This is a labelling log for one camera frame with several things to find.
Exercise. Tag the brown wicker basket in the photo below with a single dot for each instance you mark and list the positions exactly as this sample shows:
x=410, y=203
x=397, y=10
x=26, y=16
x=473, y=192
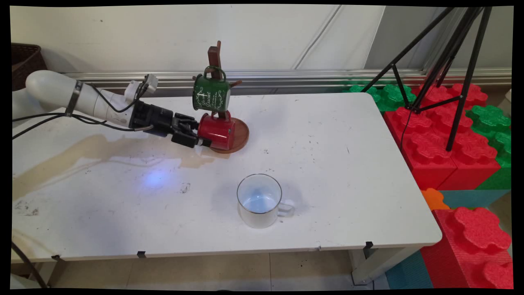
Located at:
x=26, y=61

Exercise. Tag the black table edge clip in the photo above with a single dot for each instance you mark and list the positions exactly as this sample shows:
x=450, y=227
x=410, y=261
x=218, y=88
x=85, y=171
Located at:
x=57, y=258
x=141, y=254
x=369, y=245

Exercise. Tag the wooden mug tree stand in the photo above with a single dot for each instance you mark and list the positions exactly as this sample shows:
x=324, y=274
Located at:
x=241, y=137

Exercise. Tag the teal foam mat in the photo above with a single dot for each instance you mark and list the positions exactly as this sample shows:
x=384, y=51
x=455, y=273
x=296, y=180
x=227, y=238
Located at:
x=475, y=198

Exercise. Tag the white enamel mug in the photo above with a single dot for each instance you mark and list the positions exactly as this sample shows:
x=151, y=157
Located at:
x=258, y=200

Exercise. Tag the teal foam block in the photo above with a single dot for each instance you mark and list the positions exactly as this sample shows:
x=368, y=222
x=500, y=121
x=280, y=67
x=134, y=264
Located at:
x=409, y=272

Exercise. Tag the white table leg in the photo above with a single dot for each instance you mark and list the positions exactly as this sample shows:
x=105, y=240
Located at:
x=51, y=272
x=376, y=262

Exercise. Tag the green enamel mug with print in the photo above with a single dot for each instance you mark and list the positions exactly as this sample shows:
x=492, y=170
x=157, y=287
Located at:
x=211, y=94

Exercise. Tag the large red foam block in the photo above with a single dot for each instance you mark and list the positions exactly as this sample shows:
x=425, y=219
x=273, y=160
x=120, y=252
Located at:
x=434, y=143

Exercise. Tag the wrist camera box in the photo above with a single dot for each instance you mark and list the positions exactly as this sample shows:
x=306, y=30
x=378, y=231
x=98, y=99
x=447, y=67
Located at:
x=135, y=88

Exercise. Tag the green foam block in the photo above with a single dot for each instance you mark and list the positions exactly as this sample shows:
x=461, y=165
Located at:
x=493, y=123
x=391, y=96

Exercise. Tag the aluminium wall rail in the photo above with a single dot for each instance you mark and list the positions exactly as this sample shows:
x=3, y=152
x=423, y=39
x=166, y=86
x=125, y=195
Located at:
x=286, y=80

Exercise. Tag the orange foam piece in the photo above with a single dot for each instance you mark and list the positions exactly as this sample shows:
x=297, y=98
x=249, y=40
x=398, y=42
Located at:
x=433, y=198

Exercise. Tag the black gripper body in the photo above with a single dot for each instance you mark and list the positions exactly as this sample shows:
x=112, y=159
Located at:
x=153, y=119

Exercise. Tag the red enamel mug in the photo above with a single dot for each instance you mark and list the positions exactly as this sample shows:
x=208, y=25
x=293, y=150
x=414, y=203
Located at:
x=217, y=131

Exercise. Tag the black tripod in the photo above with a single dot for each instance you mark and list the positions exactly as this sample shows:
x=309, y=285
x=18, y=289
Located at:
x=458, y=98

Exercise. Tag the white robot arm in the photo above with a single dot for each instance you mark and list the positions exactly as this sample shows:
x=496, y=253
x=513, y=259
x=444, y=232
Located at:
x=61, y=92

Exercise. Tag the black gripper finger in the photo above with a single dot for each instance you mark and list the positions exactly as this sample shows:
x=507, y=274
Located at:
x=187, y=121
x=186, y=138

